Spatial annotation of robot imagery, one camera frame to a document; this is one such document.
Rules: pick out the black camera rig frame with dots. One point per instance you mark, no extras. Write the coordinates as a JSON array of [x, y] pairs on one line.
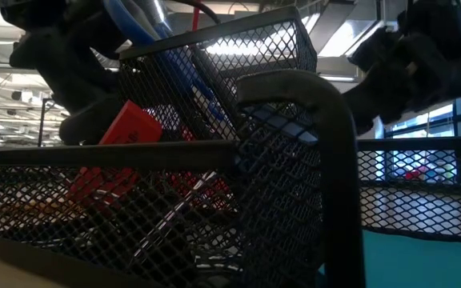
[[41, 128]]

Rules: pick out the black binder clip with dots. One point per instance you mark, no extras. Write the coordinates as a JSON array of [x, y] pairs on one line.
[[174, 214]]

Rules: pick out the red eraser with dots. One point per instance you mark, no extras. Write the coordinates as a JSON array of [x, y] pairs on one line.
[[134, 124]]

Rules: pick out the black mesh desk organizer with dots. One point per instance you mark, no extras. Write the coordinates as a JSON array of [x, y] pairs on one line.
[[334, 200]]

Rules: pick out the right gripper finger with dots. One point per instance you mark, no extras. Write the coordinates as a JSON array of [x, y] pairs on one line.
[[364, 106], [398, 100]]

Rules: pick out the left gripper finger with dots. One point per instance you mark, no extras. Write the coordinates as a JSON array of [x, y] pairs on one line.
[[78, 88]]

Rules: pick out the blue sticky note pad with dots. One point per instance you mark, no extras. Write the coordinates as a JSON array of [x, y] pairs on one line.
[[414, 264]]

